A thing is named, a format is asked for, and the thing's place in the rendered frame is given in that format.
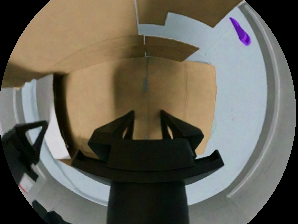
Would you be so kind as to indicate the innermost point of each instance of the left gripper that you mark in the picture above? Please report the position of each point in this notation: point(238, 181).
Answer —
point(14, 145)

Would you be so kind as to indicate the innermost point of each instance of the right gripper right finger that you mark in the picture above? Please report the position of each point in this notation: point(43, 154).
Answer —
point(180, 130)

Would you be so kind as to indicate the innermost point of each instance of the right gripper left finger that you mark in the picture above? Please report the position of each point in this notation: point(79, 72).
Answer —
point(116, 127)

